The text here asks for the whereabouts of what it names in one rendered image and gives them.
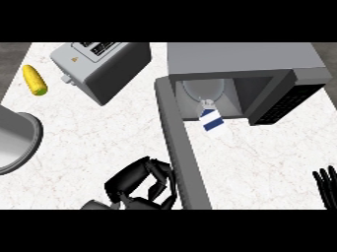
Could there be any dark grey microwave door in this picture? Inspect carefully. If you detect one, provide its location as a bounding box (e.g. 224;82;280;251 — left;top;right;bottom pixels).
154;76;213;211

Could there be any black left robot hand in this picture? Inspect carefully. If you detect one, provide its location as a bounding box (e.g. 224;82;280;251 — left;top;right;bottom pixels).
104;156;179;211

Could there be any grey microwave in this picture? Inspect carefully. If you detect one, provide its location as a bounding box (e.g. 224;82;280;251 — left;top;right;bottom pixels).
166;42;335;127

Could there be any large grey metal pot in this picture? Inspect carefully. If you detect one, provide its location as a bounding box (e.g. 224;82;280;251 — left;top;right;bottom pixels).
0;95;45;176

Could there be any blue striped white milk carton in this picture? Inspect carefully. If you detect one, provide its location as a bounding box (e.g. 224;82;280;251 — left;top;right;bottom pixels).
196;98;230;138

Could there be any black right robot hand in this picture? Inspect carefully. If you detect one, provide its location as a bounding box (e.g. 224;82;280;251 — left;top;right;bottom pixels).
311;165;337;211

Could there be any yellow corn cob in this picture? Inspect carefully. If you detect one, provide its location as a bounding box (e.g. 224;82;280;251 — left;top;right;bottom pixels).
22;64;49;96

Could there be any grey toaster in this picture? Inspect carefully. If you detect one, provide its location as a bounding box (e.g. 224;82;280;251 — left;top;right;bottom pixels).
49;42;153;106

